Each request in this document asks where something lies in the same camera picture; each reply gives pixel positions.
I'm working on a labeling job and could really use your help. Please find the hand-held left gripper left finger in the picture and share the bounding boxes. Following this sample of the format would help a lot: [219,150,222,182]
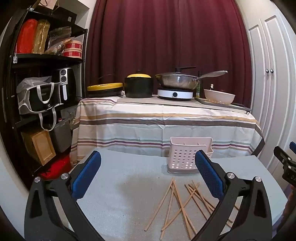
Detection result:
[24,151,109,241]

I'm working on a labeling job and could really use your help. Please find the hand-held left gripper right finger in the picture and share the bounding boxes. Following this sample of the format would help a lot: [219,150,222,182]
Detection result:
[193,150,273,241]

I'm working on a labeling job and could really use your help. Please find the pink perforated utensil holder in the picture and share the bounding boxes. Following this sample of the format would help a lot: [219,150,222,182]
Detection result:
[167,137,213,174]

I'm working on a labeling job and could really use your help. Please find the bunch of wooden chopsticks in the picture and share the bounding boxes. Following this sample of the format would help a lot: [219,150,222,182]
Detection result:
[144,177,240,240]

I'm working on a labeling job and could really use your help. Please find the red cloth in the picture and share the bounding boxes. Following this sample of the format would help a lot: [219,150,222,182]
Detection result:
[38,155,71,180]

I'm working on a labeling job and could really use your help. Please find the grey box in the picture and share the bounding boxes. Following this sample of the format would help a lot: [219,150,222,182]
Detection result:
[50,120,73,153]

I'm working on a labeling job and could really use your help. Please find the white wardrobe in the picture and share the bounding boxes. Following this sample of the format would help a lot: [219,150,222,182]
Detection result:
[236,0,296,172]

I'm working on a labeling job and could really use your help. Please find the wooden box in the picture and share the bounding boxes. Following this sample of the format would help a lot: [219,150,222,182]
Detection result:
[22,130,56,166]

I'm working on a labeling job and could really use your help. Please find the grey tray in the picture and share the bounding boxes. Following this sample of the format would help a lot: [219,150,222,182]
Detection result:
[194,97,252,113]

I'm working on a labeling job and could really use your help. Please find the striped tablecloth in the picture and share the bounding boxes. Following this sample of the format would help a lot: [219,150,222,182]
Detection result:
[69,95,265,167]

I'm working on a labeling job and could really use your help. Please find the cream colander bowl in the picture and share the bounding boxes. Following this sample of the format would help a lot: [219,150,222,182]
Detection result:
[203,89,236,105]

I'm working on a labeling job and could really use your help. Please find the yellow black electric griddle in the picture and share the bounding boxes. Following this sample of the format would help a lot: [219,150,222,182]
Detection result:
[87,74,124,98]

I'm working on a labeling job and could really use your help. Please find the white induction cooker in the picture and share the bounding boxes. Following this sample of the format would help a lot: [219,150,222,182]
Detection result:
[158,88,196,100]

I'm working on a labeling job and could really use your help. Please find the black silver air fryer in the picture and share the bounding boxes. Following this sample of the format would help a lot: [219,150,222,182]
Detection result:
[52,67,77,105]

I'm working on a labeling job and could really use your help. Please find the steel wok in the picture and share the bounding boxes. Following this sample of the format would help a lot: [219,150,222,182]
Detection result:
[155,67,201,91]

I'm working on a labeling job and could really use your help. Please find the black pot yellow lid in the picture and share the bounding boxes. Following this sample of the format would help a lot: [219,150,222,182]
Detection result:
[124,70,154,98]

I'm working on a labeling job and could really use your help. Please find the black shelf unit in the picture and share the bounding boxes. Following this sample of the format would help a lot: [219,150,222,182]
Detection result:
[0,5,88,186]

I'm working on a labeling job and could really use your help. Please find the white plastic bag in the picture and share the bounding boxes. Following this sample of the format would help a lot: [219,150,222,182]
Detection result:
[16,76,52,93]

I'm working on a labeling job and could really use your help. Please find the red striped round box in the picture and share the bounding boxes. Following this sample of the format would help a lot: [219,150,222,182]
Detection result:
[63,39,83,58]

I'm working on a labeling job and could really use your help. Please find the clear snack bag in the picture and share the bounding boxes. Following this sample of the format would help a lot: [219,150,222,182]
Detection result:
[44,43,66,55]

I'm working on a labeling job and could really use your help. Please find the dark plastic bag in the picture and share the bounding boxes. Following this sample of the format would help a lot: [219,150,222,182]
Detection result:
[47,27,72,49]

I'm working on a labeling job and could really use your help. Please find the gold package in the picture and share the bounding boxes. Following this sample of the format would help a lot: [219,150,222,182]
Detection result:
[31,20,51,54]

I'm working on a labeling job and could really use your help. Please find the dark red curtain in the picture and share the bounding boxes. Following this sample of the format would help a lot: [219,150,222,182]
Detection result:
[84,0,252,107]

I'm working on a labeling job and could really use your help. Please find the red package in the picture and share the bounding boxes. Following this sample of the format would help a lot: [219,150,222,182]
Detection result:
[16,19,37,54]

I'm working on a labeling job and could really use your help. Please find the brown paper bag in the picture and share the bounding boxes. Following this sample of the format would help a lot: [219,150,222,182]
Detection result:
[37,0,58,11]

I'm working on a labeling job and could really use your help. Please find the black tote bag white straps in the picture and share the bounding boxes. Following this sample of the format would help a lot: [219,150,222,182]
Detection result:
[17,82,64,131]

